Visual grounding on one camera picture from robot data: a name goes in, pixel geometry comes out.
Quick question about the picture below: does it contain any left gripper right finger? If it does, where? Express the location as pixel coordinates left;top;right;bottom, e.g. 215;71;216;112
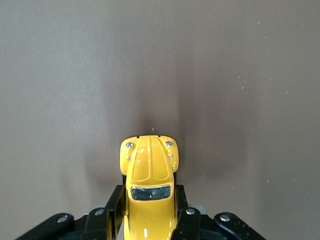
172;184;202;240

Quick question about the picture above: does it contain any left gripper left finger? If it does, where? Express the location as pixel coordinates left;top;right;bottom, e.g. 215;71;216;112
84;184;127;240

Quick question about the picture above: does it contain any yellow beetle toy car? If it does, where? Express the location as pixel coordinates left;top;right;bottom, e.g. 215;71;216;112
118;134;181;240

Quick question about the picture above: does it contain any brown table cover sheet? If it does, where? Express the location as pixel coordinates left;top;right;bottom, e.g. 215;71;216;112
0;0;320;240

